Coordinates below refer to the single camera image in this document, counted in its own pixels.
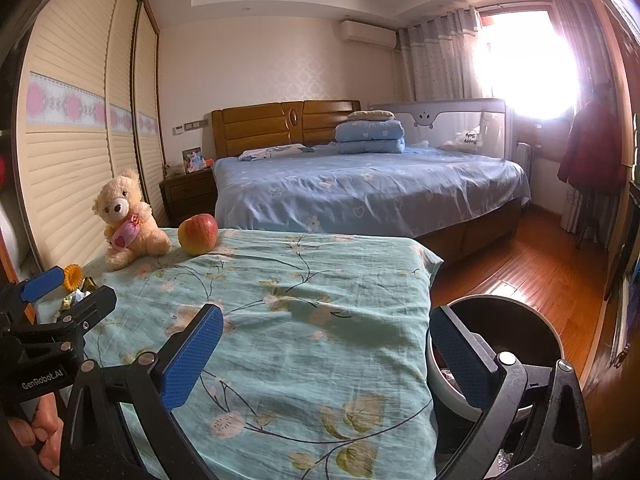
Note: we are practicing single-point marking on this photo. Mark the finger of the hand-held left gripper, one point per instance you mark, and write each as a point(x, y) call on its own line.
point(40, 282)
point(92, 305)

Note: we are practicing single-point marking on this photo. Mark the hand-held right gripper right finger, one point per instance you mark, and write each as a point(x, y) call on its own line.
point(462, 355)

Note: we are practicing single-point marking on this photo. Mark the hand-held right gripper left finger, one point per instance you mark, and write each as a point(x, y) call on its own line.
point(192, 355)

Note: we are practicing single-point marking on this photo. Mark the white round trash bin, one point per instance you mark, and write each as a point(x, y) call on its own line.
point(500, 320)

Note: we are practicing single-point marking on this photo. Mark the person's left hand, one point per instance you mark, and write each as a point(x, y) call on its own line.
point(40, 430)

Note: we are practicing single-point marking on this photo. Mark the crumpled foil wrapper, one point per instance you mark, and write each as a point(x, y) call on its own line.
point(89, 285)

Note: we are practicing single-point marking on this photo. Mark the cream teddy bear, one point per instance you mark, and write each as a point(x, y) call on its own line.
point(130, 230)

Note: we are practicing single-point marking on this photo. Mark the green floral bedsheet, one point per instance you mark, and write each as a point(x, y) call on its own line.
point(300, 360)

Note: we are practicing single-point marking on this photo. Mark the louvred sliding wardrobe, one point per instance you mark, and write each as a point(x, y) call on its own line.
point(75, 170)

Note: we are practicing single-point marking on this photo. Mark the red apple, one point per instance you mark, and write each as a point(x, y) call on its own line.
point(197, 235)

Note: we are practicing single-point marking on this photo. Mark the wooden nightstand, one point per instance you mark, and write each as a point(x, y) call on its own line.
point(187, 197)

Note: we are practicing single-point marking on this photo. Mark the bed with blue sheet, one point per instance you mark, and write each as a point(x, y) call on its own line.
point(375, 190)

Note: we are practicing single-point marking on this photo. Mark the white and blue pillow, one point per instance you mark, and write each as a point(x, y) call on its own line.
point(272, 152)

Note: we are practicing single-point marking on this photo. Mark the folded blue quilt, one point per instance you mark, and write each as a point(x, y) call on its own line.
point(370, 137)

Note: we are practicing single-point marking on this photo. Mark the wooden headboard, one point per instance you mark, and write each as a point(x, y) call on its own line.
point(260, 125)

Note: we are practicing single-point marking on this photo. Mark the red coat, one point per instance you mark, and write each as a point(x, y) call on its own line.
point(595, 150)

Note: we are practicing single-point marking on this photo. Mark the small patterned pillow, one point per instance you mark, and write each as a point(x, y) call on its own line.
point(370, 115)

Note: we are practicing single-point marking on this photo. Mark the grey dotted curtain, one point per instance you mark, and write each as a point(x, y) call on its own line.
point(435, 60)

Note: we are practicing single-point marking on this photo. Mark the white air conditioner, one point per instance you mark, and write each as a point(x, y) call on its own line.
point(367, 35)

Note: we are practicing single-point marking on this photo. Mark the striped purple curtain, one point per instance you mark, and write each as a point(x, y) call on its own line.
point(575, 25)

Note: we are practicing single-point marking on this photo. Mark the photo frame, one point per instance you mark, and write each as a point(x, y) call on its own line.
point(192, 160)

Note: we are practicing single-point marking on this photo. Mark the wall switch panel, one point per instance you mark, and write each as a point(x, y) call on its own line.
point(190, 126)

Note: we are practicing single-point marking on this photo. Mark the grey bed guard rail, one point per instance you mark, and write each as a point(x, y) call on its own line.
point(450, 115)

